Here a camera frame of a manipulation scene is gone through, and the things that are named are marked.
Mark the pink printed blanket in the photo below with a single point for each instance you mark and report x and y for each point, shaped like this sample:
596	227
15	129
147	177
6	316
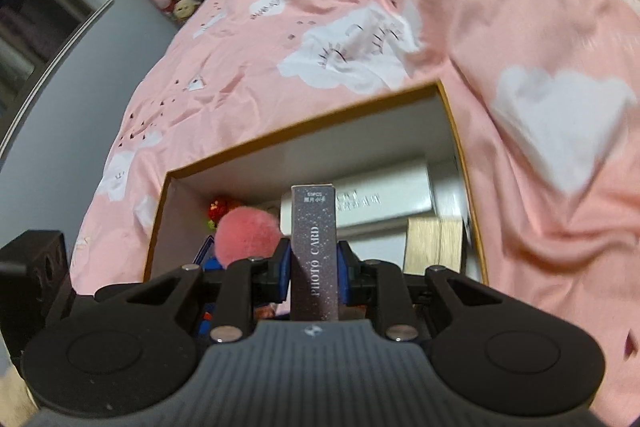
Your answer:
500	7

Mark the blue card packet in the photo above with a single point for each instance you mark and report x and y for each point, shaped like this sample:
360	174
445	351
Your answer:
206	254

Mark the white rectangular box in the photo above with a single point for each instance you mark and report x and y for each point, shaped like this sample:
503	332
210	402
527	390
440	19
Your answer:
375	202

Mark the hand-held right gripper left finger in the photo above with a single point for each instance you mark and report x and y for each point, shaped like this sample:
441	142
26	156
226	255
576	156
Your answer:
282	267

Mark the yellow cardboard box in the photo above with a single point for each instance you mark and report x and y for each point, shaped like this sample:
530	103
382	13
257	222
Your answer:
300	147

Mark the pink fluffy pompom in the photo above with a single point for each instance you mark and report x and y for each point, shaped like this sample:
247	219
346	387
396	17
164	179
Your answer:
245	237

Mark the beige fluffy rug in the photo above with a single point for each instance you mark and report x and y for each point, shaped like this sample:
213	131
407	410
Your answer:
12	394

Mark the dark purple card box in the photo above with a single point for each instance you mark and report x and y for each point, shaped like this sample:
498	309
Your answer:
315	257

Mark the glass door cabinet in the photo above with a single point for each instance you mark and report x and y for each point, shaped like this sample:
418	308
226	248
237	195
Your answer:
20	32

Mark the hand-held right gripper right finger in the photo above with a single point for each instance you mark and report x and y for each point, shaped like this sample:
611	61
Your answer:
346	272

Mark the red and green charm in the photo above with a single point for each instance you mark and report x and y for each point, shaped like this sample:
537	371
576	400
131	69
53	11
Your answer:
220	209

